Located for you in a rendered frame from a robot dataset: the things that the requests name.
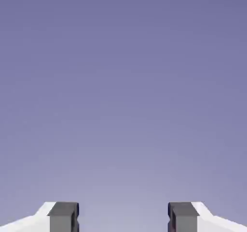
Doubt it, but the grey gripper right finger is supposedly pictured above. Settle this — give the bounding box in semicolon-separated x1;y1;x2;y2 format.
167;201;247;232

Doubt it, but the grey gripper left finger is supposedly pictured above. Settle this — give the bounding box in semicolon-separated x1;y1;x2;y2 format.
0;201;80;232

